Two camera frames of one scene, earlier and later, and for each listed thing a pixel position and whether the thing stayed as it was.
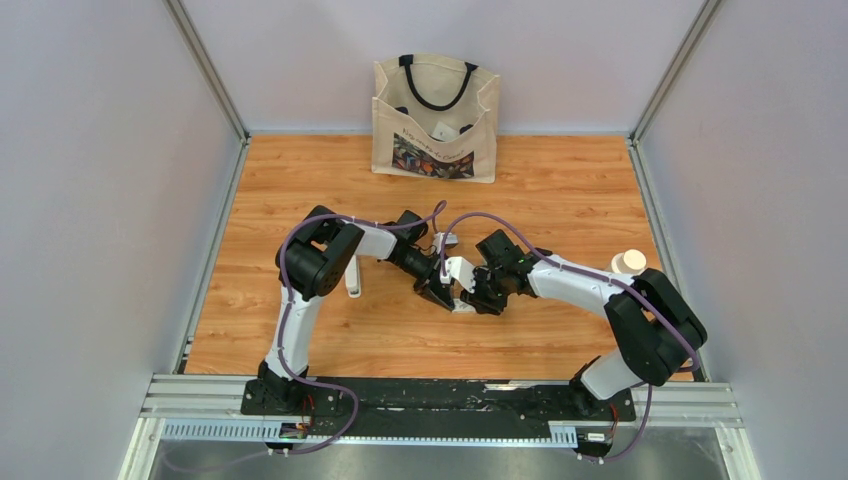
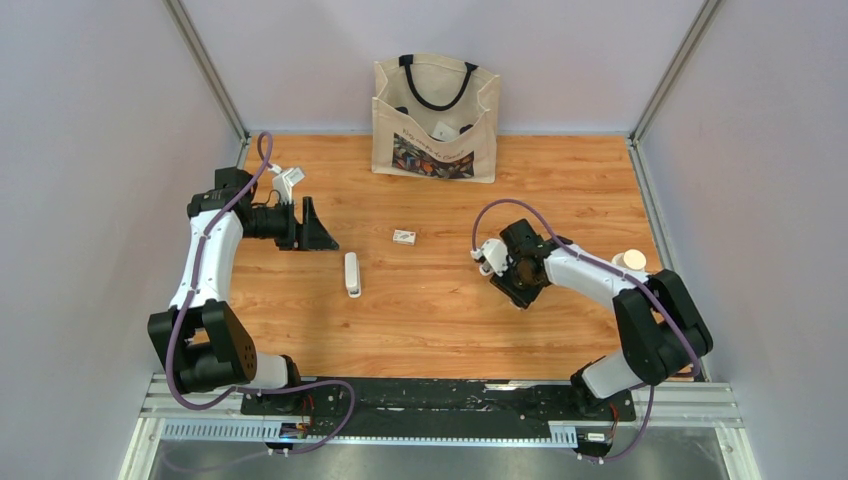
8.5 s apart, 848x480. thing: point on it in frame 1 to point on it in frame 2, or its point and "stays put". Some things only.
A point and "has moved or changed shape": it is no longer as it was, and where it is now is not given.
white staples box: [459, 306] has moved or changed shape
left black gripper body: [418, 265] to [275, 224]
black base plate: [343, 408] stays put
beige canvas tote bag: [435, 117] stays put
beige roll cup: [628, 262] stays put
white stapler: [352, 279] stays put
